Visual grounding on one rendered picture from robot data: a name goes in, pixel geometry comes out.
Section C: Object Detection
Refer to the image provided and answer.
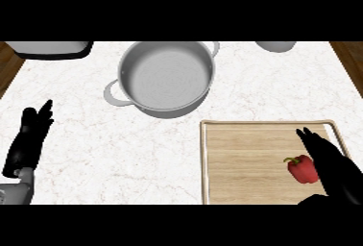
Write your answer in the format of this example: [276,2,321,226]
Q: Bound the grey metal pot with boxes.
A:
[102,41,222,120]

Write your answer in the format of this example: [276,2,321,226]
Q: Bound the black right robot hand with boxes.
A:
[296,127,363,206]

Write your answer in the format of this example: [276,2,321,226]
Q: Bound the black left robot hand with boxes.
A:
[2,99,55,180]

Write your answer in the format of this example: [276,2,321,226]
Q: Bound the pale grey round object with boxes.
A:
[254,41,299,54]

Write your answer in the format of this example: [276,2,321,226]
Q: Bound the wooden tray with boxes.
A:
[200,119,352,206]

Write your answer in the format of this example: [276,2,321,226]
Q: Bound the red bell pepper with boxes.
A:
[282,154,321,185]

